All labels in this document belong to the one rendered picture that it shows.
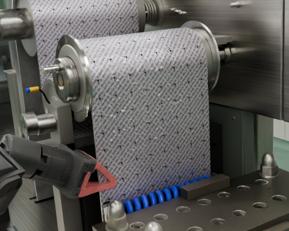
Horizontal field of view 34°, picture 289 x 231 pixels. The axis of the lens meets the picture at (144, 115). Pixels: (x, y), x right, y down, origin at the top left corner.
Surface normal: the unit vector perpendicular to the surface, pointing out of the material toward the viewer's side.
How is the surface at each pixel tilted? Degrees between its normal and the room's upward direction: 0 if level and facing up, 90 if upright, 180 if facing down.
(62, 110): 90
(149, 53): 60
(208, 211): 0
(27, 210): 0
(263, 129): 90
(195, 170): 90
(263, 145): 90
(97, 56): 51
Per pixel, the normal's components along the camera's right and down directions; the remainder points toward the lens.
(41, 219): -0.07, -0.96
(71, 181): -0.77, -0.30
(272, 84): -0.85, 0.19
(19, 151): 0.62, -0.18
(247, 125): 0.52, 0.19
